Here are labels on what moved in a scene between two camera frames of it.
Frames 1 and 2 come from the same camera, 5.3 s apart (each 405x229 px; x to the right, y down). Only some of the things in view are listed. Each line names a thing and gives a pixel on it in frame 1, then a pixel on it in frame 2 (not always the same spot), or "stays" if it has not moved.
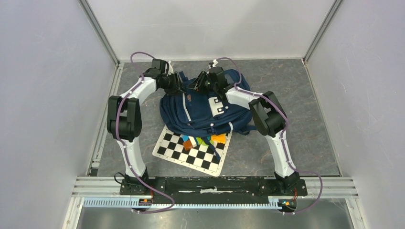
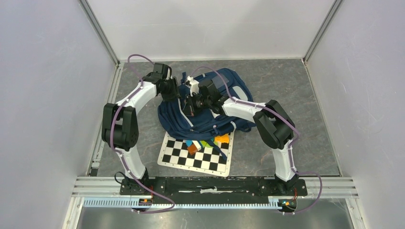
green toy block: [200, 141] → [205, 144]
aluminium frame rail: [106, 188] stays
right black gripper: [197, 84] → [189, 100]
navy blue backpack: [205, 114] stays
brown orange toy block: [187, 145] → [192, 149]
